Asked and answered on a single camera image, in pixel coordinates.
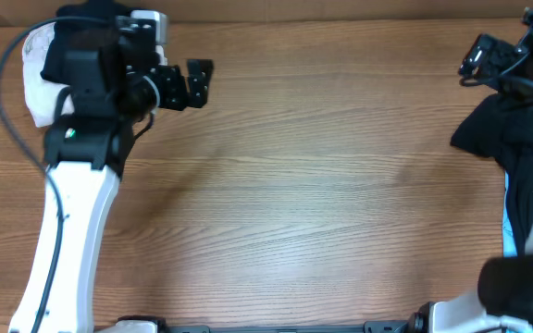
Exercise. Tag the black t-shirt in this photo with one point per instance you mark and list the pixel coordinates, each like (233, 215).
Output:
(501, 128)

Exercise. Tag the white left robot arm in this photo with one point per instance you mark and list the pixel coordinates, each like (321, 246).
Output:
(116, 76)

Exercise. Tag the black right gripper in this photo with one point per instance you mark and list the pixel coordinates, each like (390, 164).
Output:
(495, 56)

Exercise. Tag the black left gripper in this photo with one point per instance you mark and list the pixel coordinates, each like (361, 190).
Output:
(174, 86)

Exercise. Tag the folded black garment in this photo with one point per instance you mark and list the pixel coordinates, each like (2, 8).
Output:
(53, 68)

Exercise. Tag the folded beige garment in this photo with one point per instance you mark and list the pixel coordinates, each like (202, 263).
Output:
(40, 94)

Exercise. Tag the light blue t-shirt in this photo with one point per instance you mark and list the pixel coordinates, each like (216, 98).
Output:
(509, 231)

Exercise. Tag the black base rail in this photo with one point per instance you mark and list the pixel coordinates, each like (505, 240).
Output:
(266, 329)

